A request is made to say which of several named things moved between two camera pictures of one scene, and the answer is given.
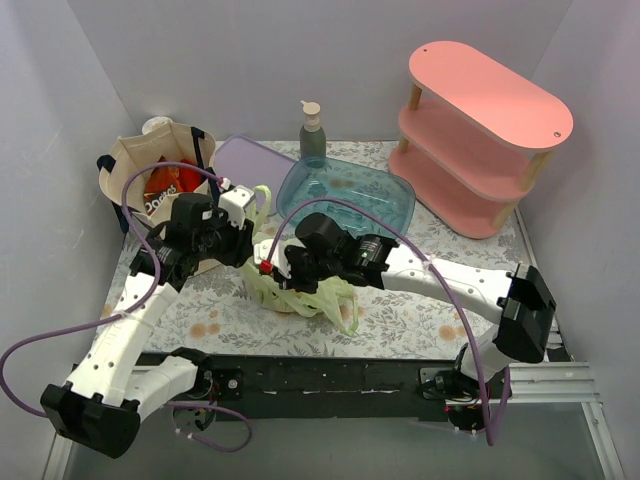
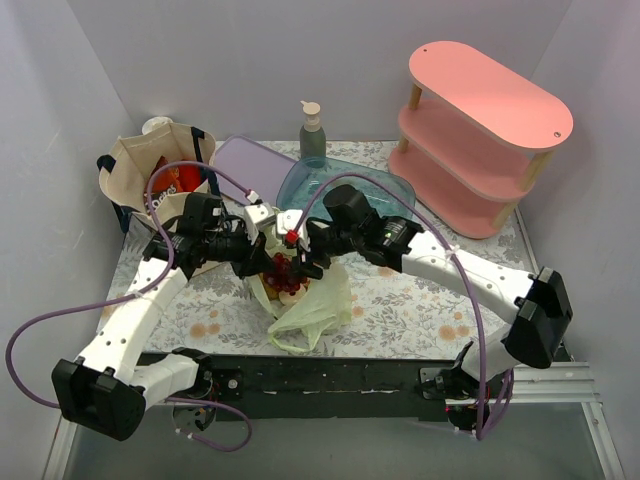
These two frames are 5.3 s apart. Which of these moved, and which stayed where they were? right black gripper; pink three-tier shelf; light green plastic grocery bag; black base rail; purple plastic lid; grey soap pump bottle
Moved: right black gripper; light green plastic grocery bag
Stayed: pink three-tier shelf; grey soap pump bottle; purple plastic lid; black base rail
